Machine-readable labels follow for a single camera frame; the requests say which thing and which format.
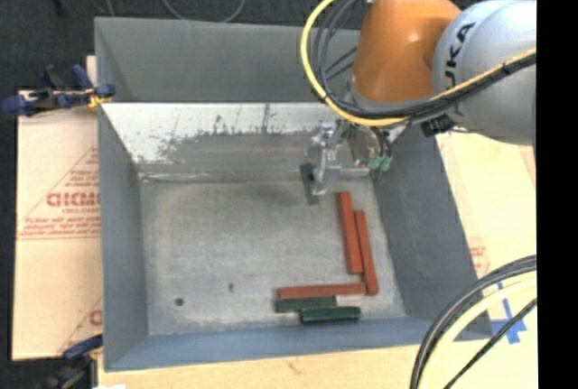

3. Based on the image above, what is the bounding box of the brown cardboard board, red print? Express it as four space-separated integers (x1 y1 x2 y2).
11 54 537 362

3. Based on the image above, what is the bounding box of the grey metal bin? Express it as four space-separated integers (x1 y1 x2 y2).
93 16 494 371

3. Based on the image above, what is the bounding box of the red-brown flat block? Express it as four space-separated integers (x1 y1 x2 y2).
336 191 365 275
353 209 379 296
275 282 368 301

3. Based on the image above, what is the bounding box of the dark green flat block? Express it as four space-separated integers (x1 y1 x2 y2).
299 306 363 326
273 295 339 314

